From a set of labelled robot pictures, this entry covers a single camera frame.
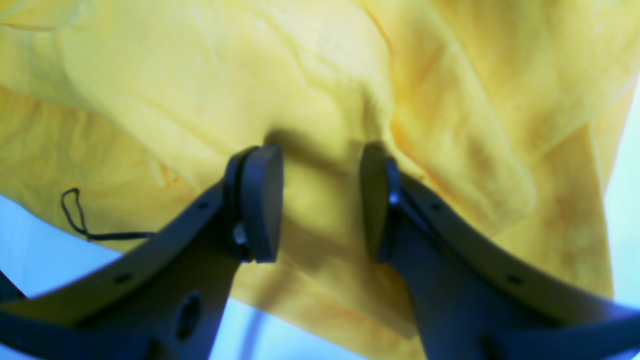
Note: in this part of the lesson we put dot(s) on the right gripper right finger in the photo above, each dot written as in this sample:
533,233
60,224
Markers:
471,299

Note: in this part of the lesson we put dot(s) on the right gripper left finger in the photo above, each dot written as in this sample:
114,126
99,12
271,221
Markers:
165,299

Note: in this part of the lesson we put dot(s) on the yellow T-shirt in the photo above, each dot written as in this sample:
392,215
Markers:
511,110

